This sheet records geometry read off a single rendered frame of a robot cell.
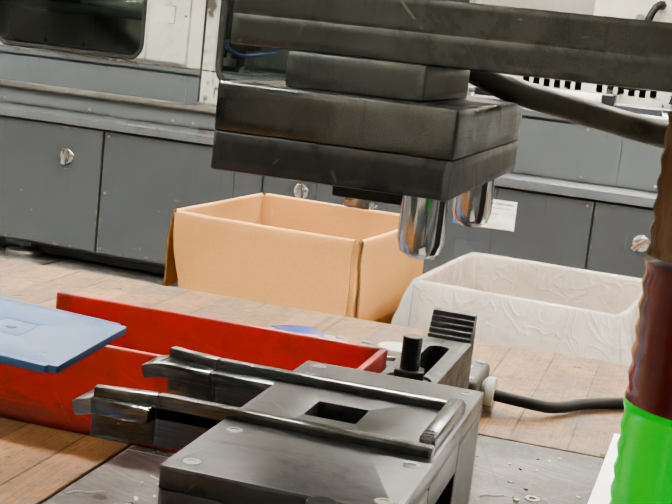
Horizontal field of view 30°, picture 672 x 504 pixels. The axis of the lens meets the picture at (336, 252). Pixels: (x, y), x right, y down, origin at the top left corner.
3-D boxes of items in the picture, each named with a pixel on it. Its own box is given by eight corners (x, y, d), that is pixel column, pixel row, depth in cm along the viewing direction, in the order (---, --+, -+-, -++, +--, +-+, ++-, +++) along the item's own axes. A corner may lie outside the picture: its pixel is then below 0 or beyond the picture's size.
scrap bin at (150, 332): (53, 369, 93) (59, 290, 92) (378, 432, 86) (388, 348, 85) (-38, 410, 81) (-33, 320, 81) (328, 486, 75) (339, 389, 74)
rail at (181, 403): (157, 441, 60) (161, 391, 59) (428, 497, 56) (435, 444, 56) (152, 445, 59) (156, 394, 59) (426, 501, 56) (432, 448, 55)
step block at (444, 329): (420, 431, 88) (435, 306, 86) (461, 439, 87) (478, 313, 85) (399, 457, 81) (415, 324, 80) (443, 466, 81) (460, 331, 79)
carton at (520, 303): (442, 418, 355) (464, 244, 346) (657, 464, 335) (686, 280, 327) (361, 491, 290) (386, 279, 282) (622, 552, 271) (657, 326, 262)
